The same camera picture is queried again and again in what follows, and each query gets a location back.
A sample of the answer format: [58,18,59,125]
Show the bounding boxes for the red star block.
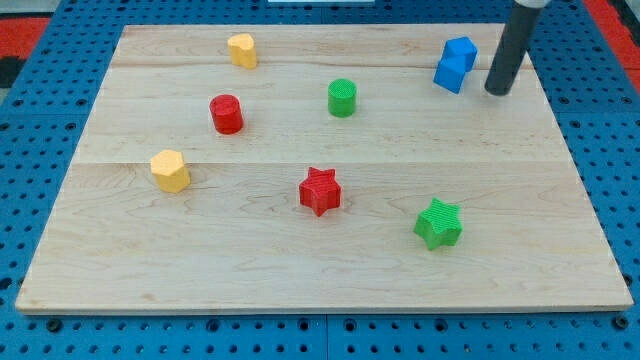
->
[299,167,342,217]

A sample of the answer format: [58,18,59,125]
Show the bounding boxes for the green star block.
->
[413,197,463,250]

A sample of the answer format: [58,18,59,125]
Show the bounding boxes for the green cylinder block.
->
[327,78,357,118]

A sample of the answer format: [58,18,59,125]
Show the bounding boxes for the light wooden board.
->
[15,24,633,315]

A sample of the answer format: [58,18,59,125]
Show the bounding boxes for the red cylinder block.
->
[209,94,244,135]

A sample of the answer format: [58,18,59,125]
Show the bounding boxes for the yellow hexagon block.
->
[150,149,191,193]

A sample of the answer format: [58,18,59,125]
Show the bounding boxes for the yellow heart block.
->
[227,33,258,69]

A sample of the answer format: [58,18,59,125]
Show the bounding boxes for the blue cube block lower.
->
[433,56,467,94]

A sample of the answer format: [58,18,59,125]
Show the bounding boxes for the blue cube block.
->
[442,36,478,72]
[433,56,467,94]

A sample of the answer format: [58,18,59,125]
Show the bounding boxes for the blue cube block upper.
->
[442,36,478,72]

